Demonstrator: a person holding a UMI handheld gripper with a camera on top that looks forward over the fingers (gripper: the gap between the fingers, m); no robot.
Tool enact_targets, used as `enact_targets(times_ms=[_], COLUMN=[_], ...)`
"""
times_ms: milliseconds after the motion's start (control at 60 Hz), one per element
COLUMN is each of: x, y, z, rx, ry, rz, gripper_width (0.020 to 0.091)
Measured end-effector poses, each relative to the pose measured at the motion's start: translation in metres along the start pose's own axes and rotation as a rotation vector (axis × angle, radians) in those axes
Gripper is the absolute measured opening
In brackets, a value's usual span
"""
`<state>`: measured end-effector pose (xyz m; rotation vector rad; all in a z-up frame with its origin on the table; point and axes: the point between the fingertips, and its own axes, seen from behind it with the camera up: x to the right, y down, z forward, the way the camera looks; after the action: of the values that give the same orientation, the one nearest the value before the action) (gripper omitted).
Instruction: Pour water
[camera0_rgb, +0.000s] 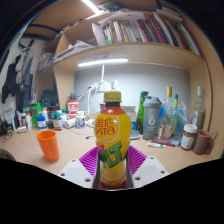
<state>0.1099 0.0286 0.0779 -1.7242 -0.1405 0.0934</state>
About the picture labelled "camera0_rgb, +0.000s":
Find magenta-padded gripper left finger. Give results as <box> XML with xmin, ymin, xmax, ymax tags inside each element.
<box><xmin>57</xmin><ymin>146</ymin><xmax>101</xmax><ymax>190</ymax></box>

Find grey shaker bottle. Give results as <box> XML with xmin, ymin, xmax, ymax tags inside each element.
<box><xmin>142</xmin><ymin>95</ymin><xmax>163</xmax><ymax>141</ymax></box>

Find under-shelf light bar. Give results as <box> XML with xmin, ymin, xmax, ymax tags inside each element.
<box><xmin>77</xmin><ymin>58</ymin><xmax>129</xmax><ymax>68</ymax></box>

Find white bottle with blue label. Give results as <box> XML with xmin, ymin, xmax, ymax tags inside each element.
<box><xmin>36</xmin><ymin>114</ymin><xmax>47</xmax><ymax>131</ymax></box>

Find blue and white box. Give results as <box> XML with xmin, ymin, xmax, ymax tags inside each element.
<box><xmin>123</xmin><ymin>104</ymin><xmax>138</xmax><ymax>131</ymax></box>

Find white tube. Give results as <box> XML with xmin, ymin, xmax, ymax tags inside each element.
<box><xmin>146</xmin><ymin>142</ymin><xmax>168</xmax><ymax>149</ymax></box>

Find orange plastic cup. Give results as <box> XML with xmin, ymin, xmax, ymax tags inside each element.
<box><xmin>36</xmin><ymin>130</ymin><xmax>61</xmax><ymax>163</ymax></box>

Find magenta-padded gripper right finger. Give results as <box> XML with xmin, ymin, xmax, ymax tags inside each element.
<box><xmin>124</xmin><ymin>144</ymin><xmax>170</xmax><ymax>190</ymax></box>

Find hanging dark clothes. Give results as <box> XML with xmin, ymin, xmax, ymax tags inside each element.
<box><xmin>1</xmin><ymin>49</ymin><xmax>36</xmax><ymax>113</ymax></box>

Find green-capped glass bottle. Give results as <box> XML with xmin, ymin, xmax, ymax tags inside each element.
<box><xmin>170</xmin><ymin>93</ymin><xmax>180</xmax><ymax>138</ymax></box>

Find brown mug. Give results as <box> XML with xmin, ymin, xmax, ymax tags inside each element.
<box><xmin>192</xmin><ymin>129</ymin><xmax>214</xmax><ymax>155</ymax></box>

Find ceiling light bar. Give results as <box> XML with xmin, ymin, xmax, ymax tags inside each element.
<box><xmin>80</xmin><ymin>0</ymin><xmax>101</xmax><ymax>14</ymax></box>

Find yellow drink bottle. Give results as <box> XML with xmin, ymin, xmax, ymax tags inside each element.
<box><xmin>94</xmin><ymin>90</ymin><xmax>133</xmax><ymax>188</ymax></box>

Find tall clear white-capped bottle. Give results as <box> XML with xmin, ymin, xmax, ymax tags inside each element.
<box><xmin>192</xmin><ymin>85</ymin><xmax>207</xmax><ymax>131</ymax></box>

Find green bottle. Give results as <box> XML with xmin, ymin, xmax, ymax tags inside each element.
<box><xmin>135</xmin><ymin>90</ymin><xmax>150</xmax><ymax>135</ymax></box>

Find green container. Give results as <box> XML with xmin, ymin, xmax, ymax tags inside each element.
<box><xmin>29</xmin><ymin>102</ymin><xmax>43</xmax><ymax>128</ymax></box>

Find gold-capped clear glass bottle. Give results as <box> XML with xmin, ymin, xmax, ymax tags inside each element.
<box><xmin>158</xmin><ymin>86</ymin><xmax>175</xmax><ymax>141</ymax></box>

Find white jar with blue label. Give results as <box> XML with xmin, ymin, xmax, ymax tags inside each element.
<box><xmin>75</xmin><ymin>111</ymin><xmax>86</xmax><ymax>129</ymax></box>

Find white wall power strip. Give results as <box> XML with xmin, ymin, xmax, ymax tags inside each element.
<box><xmin>93</xmin><ymin>81</ymin><xmax>119</xmax><ymax>93</ymax></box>

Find red and white canister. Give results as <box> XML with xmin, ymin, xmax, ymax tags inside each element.
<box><xmin>66</xmin><ymin>99</ymin><xmax>80</xmax><ymax>119</ymax></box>

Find brown jar with white lid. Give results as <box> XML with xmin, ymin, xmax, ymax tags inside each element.
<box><xmin>180</xmin><ymin>123</ymin><xmax>198</xmax><ymax>151</ymax></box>

